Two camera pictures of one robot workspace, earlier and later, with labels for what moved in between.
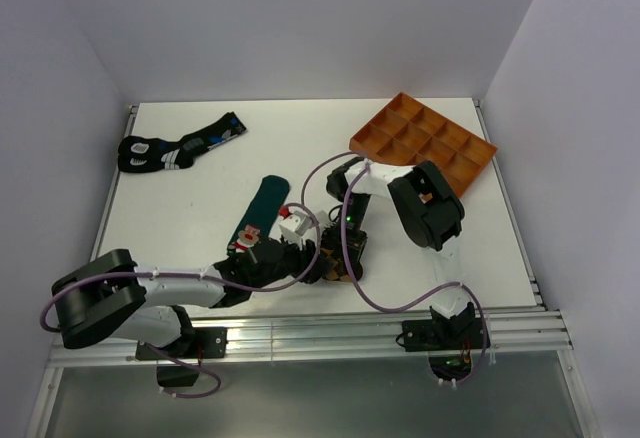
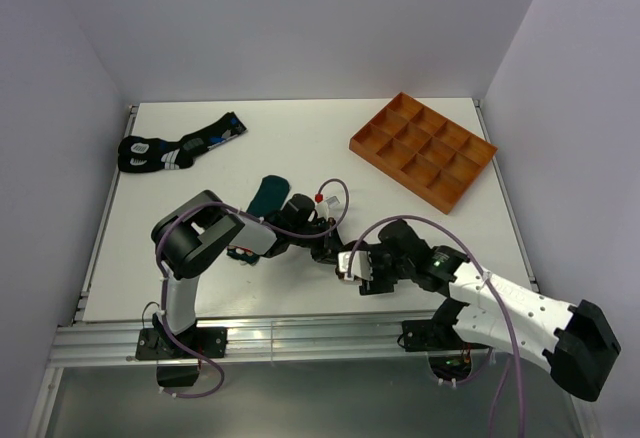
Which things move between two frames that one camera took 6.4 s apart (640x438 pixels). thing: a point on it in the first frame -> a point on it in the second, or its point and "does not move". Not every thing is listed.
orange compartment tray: x=408 y=133 does not move
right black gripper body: x=356 y=239 -> x=386 y=271
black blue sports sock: x=146 y=154 does not move
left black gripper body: x=293 y=260 -> x=320 y=246
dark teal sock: x=260 y=214 does not move
